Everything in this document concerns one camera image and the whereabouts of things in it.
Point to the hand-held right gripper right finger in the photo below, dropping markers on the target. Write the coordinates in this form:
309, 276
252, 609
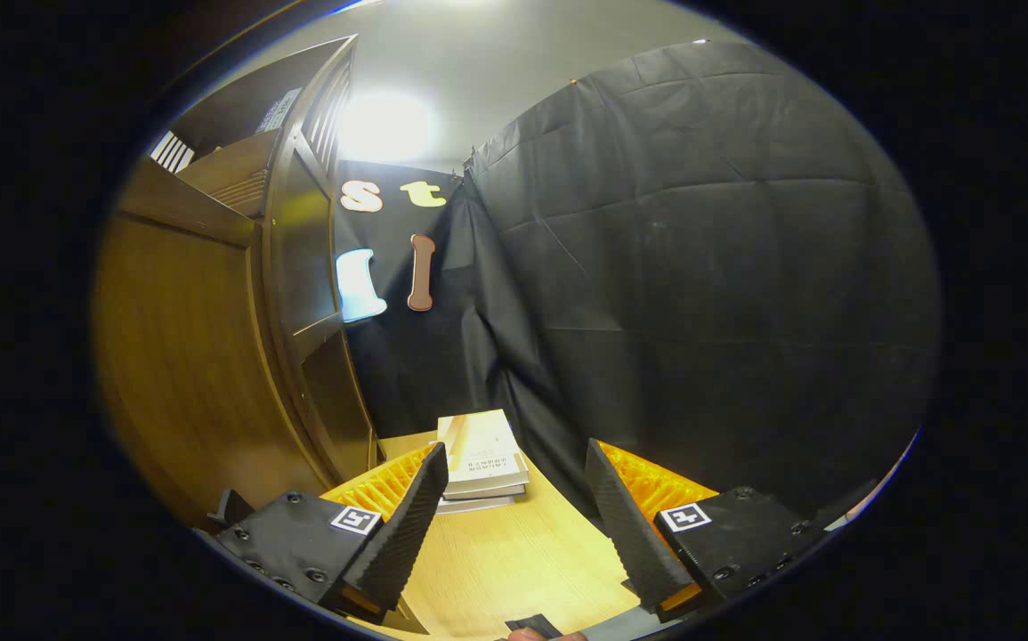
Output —
625, 534

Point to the thin white book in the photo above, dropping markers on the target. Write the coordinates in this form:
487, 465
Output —
491, 492
478, 506

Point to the wooden double-door shoe cabinet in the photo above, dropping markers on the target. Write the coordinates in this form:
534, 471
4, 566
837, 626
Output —
309, 267

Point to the black backdrop cloth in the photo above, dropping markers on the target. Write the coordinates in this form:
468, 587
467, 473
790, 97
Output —
700, 267

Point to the wooden shoe cabinet door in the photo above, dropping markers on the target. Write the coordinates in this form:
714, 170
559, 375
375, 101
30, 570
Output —
184, 356

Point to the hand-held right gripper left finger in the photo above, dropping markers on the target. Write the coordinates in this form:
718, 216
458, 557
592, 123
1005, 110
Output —
402, 534

